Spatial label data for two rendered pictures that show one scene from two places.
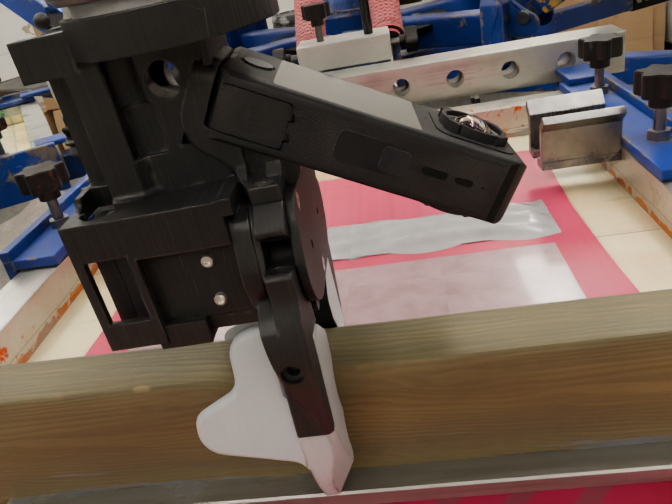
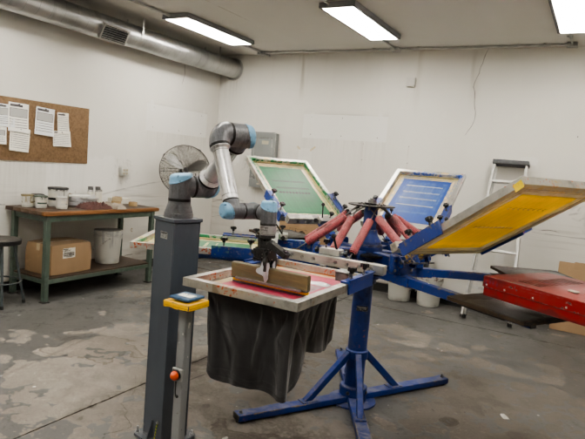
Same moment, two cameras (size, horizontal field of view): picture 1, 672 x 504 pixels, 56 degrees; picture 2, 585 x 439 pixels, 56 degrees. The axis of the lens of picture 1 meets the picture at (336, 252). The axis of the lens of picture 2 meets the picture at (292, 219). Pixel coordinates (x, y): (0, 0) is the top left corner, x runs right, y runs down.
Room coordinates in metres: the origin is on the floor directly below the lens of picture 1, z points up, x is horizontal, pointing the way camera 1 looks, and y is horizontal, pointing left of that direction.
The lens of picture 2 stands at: (-2.01, -0.95, 1.53)
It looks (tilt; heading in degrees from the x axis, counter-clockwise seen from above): 6 degrees down; 21
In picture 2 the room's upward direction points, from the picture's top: 5 degrees clockwise
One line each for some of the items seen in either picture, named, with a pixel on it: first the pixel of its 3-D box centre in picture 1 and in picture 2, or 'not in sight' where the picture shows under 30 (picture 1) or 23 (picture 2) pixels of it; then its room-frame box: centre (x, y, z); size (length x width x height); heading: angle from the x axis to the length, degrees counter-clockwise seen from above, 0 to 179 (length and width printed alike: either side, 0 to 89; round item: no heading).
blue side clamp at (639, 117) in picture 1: (624, 138); (357, 282); (0.59, -0.30, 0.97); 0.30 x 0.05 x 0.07; 172
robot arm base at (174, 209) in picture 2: not in sight; (178, 207); (0.41, 0.64, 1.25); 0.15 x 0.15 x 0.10
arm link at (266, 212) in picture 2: not in sight; (268, 212); (0.23, 0.05, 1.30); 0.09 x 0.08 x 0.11; 60
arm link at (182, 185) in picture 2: not in sight; (181, 185); (0.42, 0.63, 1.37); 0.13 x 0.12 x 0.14; 150
